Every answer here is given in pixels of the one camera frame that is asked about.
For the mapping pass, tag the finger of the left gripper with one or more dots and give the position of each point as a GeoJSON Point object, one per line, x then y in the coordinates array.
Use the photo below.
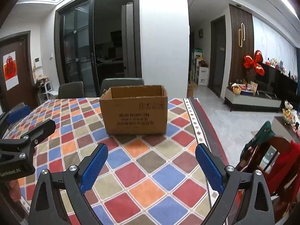
{"type": "Point", "coordinates": [35, 135]}
{"type": "Point", "coordinates": [13, 116]}

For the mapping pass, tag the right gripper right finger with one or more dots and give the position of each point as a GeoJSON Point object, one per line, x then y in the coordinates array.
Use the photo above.
{"type": "Point", "coordinates": [256, 204]}

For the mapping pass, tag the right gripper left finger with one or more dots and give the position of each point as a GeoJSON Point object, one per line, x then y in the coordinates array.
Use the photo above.
{"type": "Point", "coordinates": [47, 205]}

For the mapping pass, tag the person's left hand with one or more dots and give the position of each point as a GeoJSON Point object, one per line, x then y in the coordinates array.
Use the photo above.
{"type": "Point", "coordinates": [14, 190]}

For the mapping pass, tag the brown door red poster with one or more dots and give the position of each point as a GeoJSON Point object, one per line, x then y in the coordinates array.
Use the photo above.
{"type": "Point", "coordinates": [17, 80]}

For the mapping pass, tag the wooden chair red cloth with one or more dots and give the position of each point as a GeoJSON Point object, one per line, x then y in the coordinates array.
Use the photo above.
{"type": "Point", "coordinates": [278, 160]}

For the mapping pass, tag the grey dining chair left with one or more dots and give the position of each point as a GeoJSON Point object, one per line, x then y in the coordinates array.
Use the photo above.
{"type": "Point", "coordinates": [72, 90]}

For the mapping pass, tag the grey dining chair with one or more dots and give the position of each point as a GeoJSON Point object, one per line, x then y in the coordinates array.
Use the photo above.
{"type": "Point", "coordinates": [119, 82]}
{"type": "Point", "coordinates": [72, 90]}

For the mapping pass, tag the coffee table with ornaments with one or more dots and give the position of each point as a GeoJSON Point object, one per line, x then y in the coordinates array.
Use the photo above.
{"type": "Point", "coordinates": [287, 125]}

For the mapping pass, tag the colourful checkered tablecloth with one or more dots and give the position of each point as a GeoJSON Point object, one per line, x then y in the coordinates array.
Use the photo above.
{"type": "Point", "coordinates": [150, 179]}

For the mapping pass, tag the low white tv bench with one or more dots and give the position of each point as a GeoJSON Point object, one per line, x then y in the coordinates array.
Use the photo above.
{"type": "Point", "coordinates": [245, 97]}

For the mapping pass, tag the black glass sliding door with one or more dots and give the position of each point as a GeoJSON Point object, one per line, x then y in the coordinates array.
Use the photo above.
{"type": "Point", "coordinates": [95, 40]}

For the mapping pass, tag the brown cardboard box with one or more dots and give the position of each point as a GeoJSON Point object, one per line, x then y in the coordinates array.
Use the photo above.
{"type": "Point", "coordinates": [135, 110]}

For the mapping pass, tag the white storage shelf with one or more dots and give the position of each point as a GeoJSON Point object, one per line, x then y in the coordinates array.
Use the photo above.
{"type": "Point", "coordinates": [200, 68]}

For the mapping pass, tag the red bow balloon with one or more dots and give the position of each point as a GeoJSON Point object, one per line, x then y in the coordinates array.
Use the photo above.
{"type": "Point", "coordinates": [254, 63]}

